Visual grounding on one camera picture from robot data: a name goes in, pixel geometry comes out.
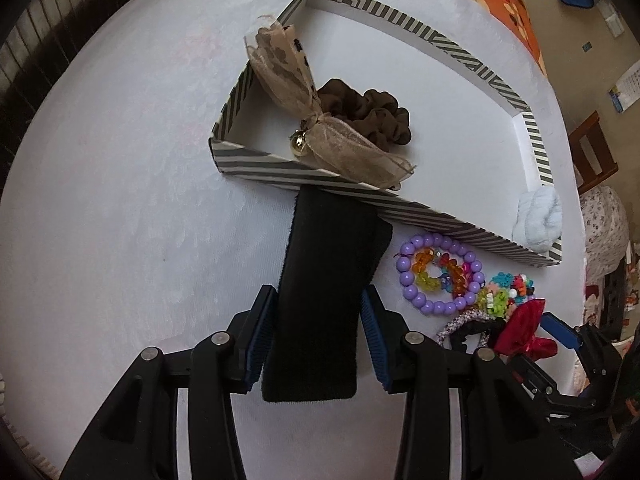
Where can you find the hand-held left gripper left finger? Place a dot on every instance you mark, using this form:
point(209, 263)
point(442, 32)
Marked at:
point(257, 332)

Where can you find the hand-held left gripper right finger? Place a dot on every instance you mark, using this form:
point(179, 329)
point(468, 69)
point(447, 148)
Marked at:
point(373, 340)

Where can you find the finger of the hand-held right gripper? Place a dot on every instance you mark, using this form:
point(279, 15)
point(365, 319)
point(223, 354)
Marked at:
point(562, 330)
point(535, 377)

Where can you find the black scrunchie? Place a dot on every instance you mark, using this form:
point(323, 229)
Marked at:
point(482, 331)

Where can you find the black fabric headband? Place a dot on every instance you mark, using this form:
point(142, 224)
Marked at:
point(325, 285)

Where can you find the striped cardboard box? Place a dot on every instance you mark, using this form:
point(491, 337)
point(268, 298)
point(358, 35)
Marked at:
point(450, 135)

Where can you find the light blue fluffy headband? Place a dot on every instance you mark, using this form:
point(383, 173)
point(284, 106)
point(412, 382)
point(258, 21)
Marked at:
point(537, 220)

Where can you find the floral patterned cloth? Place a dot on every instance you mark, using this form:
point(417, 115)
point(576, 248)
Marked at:
point(605, 225)

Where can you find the wooden chair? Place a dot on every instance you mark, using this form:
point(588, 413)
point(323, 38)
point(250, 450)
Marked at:
point(600, 155)

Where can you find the brown scrunchie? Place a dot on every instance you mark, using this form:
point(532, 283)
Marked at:
point(380, 120)

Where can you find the orange printed blanket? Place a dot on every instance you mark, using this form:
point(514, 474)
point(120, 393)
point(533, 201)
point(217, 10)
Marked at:
point(505, 0)

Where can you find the wooden slatted shutter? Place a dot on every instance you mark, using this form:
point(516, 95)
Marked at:
point(30, 60)

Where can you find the wall calendar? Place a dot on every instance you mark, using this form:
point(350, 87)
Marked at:
point(625, 87)

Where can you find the white wall switch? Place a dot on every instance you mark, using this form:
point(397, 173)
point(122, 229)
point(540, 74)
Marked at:
point(614, 20)

